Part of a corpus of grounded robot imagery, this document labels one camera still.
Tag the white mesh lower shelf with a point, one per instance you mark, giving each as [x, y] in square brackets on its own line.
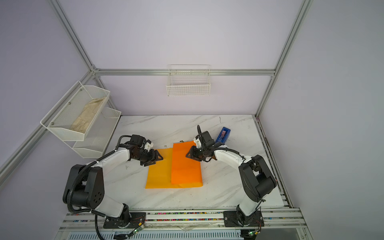
[99, 136]

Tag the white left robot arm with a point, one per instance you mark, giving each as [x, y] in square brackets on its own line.
[85, 188]

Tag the aluminium front rail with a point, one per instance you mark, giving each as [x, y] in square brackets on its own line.
[194, 220]

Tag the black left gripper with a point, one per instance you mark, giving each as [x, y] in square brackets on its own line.
[153, 157]

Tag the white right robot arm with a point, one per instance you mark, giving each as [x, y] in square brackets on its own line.
[256, 176]

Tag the beige cloth in shelf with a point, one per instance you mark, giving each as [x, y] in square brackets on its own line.
[83, 121]

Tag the white mesh shelf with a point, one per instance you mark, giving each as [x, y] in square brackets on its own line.
[60, 118]
[99, 136]

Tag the white mesh upper shelf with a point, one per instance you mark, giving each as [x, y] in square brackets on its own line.
[60, 118]

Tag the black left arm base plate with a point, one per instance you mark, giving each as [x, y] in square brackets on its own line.
[129, 221]

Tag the white wire wall basket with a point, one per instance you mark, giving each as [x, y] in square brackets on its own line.
[188, 80]

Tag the orange wrapping paper sheet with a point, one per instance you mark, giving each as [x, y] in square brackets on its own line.
[175, 171]

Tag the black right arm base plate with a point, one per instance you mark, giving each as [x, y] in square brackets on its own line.
[238, 219]

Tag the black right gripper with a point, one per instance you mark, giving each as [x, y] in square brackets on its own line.
[193, 152]

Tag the blue tape dispenser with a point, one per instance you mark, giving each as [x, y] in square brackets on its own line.
[222, 139]

